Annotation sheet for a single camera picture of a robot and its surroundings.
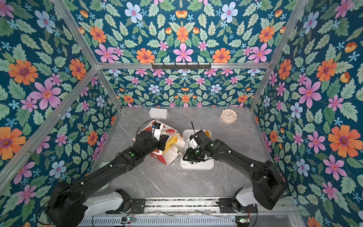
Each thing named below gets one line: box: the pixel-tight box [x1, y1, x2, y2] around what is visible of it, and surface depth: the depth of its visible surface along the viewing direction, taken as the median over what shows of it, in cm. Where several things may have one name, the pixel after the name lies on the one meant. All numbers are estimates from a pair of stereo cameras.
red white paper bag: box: [132, 119, 185, 166], surface depth 81 cm
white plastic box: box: [148, 107, 169, 120], surface depth 114 cm
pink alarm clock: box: [219, 108, 238, 124], surface depth 113 cm
